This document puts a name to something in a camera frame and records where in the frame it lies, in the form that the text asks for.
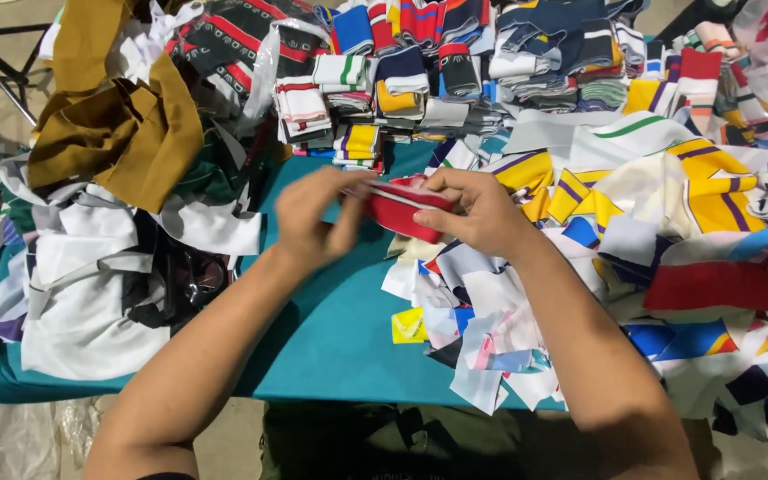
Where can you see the person's right hand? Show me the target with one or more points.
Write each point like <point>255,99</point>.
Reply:
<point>490,217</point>

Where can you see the person's left hand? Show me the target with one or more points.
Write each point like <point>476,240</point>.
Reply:
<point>304,223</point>

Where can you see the person's left fingers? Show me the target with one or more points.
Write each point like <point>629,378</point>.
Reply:
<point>347,193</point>

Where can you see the red fabric piece white stripe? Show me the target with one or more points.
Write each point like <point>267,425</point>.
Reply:
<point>404,210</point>

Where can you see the teal table cloth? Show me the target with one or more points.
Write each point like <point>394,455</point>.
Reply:
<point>330,333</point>

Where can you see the yellow fabric scrap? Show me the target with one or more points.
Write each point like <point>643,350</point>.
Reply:
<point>409,326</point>

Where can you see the stacks of folded striped fabric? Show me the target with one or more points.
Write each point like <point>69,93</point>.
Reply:
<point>464,66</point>

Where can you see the black red fabric in bag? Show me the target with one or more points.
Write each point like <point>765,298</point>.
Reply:
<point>237,46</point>

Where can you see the mustard brown fabric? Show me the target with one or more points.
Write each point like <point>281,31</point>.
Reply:
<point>130,133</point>

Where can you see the person's dark green clothing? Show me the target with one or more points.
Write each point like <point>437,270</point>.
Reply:
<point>357,446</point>

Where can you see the heap of white grey scraps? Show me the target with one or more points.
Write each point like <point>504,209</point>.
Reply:
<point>90,313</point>

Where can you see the heap of colourful fabric pieces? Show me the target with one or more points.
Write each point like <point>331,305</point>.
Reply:
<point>657,200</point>

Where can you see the clear plastic sheet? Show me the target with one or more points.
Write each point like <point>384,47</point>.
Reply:
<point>10,440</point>

